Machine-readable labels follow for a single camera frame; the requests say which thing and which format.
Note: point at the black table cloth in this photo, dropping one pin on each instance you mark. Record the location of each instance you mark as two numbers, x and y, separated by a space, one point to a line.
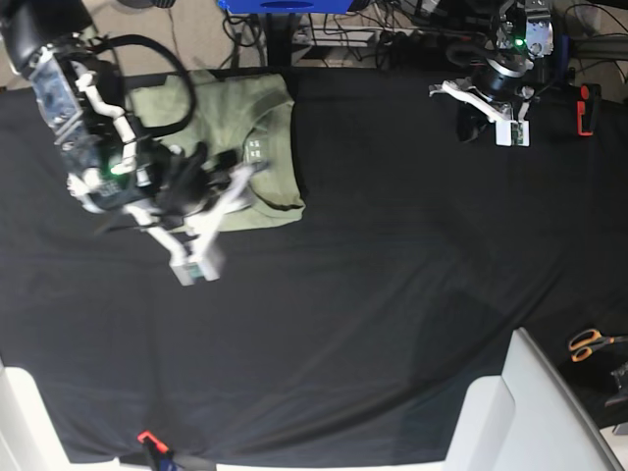
350 337

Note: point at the white power strip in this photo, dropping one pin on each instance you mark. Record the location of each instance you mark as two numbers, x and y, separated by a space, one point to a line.
348 36

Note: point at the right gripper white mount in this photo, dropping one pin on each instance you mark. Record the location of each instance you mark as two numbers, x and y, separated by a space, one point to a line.
191 202

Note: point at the orange clamp at bottom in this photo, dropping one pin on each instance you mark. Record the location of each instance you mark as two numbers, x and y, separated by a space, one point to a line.
156 455

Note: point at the black stand pole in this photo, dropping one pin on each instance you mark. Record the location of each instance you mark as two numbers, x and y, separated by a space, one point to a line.
279 30

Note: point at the orange clamp at right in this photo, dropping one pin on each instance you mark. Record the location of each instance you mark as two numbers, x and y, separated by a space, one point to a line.
588 108

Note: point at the orange handled scissors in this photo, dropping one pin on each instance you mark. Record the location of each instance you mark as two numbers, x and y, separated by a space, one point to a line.
587 342

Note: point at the grey white cabinet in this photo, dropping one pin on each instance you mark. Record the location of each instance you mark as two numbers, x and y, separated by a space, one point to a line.
526 418

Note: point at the sage green T-shirt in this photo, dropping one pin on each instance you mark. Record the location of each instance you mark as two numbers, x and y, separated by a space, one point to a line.
247 120

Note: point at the white block at left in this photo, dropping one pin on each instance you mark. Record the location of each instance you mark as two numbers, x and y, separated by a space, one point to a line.
28 438

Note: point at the orange clamp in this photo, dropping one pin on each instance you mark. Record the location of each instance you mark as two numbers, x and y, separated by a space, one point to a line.
156 455
588 108

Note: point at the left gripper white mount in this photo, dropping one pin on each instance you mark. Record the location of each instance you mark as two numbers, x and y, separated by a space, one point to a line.
493 97

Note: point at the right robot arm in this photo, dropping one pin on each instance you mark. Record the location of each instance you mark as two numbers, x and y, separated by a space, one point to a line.
115 163

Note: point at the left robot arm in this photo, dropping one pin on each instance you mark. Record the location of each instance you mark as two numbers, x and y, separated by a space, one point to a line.
521 36

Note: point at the blue plastic box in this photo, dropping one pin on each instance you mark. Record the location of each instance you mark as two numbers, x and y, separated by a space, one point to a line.
285 6

